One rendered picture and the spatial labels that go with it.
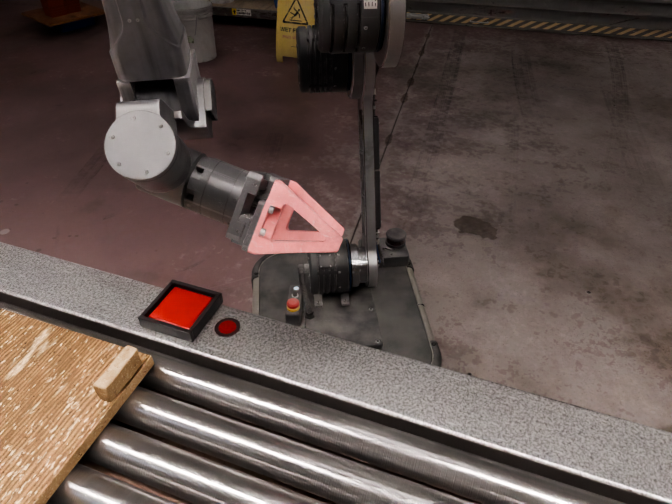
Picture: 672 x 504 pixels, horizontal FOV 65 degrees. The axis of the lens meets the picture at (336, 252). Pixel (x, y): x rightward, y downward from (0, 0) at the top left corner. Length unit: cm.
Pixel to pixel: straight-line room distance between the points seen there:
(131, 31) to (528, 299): 183
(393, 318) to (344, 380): 101
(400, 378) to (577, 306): 159
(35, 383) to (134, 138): 33
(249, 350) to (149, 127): 31
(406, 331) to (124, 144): 124
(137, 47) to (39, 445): 39
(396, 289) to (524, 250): 81
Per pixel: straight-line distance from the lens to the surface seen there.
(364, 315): 160
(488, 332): 197
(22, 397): 67
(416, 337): 158
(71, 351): 70
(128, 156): 46
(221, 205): 51
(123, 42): 52
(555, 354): 198
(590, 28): 514
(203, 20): 417
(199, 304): 71
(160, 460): 59
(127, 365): 63
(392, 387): 62
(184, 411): 62
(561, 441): 63
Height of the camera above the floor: 142
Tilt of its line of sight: 40 degrees down
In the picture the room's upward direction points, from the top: straight up
